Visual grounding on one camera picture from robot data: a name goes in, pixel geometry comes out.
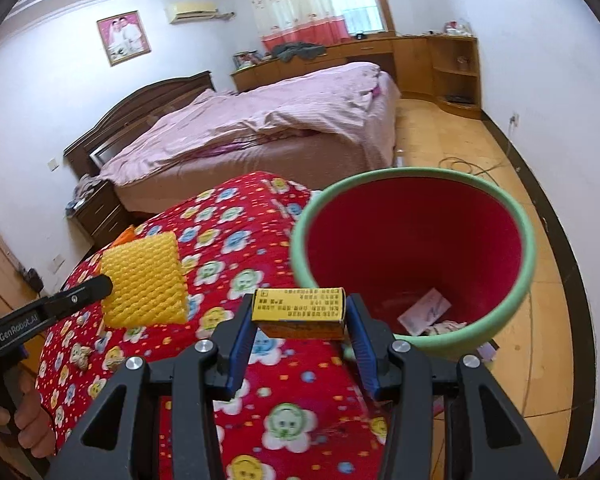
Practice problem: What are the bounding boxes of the cable on floor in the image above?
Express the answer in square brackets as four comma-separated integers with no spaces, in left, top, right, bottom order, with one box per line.
[436,119,517,187]

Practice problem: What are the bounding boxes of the grey clothes on desk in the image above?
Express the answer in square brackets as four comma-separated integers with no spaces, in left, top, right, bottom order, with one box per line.
[271,41,326,63]

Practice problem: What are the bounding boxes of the yellow honeycomb foam sheet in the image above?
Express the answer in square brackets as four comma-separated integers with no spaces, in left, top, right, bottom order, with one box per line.
[99,232,187,328]

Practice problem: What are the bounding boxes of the framed wedding photo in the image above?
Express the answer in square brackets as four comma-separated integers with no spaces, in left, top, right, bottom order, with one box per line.
[97,11,151,66]

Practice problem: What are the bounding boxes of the black charger on wall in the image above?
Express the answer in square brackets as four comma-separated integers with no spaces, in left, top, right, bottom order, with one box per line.
[20,268,44,295]

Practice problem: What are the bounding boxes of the wall air conditioner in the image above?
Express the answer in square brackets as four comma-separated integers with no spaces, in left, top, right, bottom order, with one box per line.
[166,1,219,24]

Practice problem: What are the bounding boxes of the red smiley flower blanket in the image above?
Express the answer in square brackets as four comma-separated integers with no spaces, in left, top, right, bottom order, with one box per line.
[36,171,387,479]

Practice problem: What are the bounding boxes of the pink quilted bed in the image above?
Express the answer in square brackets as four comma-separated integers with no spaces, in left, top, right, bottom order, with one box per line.
[99,62,400,212]

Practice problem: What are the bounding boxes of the long wooden cabinet desk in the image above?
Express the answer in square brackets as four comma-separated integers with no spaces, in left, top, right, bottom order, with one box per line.
[232,35,482,119]

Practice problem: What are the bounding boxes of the peanut cluster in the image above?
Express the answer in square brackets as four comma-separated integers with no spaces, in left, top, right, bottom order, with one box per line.
[70,344,93,370]

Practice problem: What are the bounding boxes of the floral curtain red hem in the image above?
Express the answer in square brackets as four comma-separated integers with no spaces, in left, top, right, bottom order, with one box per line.
[250,0,350,51]

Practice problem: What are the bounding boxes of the dark wooden headboard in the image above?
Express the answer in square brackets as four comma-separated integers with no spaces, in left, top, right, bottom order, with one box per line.
[64,70,214,178]

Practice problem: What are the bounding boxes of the dark wooden nightstand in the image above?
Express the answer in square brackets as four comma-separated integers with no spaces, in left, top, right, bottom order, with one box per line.
[69,182,131,249]

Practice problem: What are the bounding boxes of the orange plastic bag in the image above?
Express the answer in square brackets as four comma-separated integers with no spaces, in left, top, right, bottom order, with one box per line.
[110,226,136,247]

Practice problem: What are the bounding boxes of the yellow medicine box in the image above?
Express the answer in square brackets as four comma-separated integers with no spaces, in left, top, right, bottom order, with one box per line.
[251,287,346,340]

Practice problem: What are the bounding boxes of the red trash bin green rim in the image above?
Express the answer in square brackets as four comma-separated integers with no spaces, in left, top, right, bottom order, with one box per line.
[290,167,536,359]

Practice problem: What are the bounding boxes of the white paper in bin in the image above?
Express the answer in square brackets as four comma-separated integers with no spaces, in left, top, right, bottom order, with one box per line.
[398,288,451,336]

